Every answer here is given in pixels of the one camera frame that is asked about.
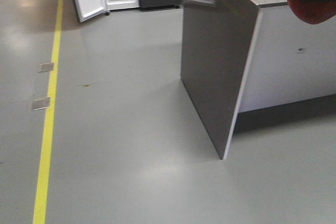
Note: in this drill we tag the grey kitchen island cabinet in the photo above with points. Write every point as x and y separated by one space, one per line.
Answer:
240 56

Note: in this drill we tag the upper steel floor outlet cover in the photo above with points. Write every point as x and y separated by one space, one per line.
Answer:
46 67

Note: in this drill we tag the steel floor outlet cover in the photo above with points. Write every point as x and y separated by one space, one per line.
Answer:
46 67
41 104

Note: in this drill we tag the lower steel floor outlet cover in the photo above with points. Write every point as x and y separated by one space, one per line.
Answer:
41 104

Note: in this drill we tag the yellow floor tape line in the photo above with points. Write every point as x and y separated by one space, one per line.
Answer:
42 189

